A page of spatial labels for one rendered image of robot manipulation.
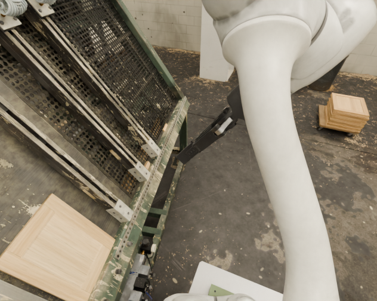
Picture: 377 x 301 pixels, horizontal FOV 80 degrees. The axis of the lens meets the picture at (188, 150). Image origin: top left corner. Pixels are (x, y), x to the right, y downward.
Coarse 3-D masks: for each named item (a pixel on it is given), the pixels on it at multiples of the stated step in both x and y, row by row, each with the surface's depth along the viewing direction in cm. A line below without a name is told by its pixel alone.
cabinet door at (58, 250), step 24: (48, 216) 95; (72, 216) 103; (24, 240) 86; (48, 240) 93; (72, 240) 101; (96, 240) 110; (0, 264) 78; (24, 264) 84; (48, 264) 90; (72, 264) 98; (96, 264) 106; (48, 288) 88; (72, 288) 95
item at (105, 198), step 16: (0, 96) 88; (0, 112) 86; (16, 112) 91; (16, 128) 90; (32, 128) 94; (32, 144) 95; (48, 144) 99; (48, 160) 100; (64, 160) 104; (64, 176) 106; (80, 176) 106; (96, 192) 111; (112, 208) 118; (128, 208) 125
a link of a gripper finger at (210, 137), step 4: (212, 128) 45; (216, 128) 44; (208, 132) 46; (212, 132) 46; (224, 132) 44; (204, 136) 47; (208, 136) 47; (212, 136) 46; (216, 136) 46; (220, 136) 45; (200, 140) 48; (204, 140) 48; (208, 140) 47; (212, 140) 47; (216, 140) 46; (196, 144) 50; (200, 144) 49; (204, 144) 49; (208, 144) 48; (200, 148) 50; (204, 148) 49
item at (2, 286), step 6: (0, 282) 75; (6, 282) 76; (0, 288) 74; (6, 288) 76; (12, 288) 77; (18, 288) 78; (0, 294) 74; (6, 294) 75; (12, 294) 77; (18, 294) 78; (24, 294) 79; (30, 294) 81; (0, 300) 74; (6, 300) 75; (12, 300) 76; (18, 300) 78; (24, 300) 79; (30, 300) 80; (36, 300) 82; (42, 300) 83
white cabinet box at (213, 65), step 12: (204, 12) 387; (204, 24) 400; (204, 36) 413; (216, 36) 405; (204, 48) 427; (216, 48) 419; (204, 60) 442; (216, 60) 433; (204, 72) 457; (216, 72) 448; (228, 72) 482
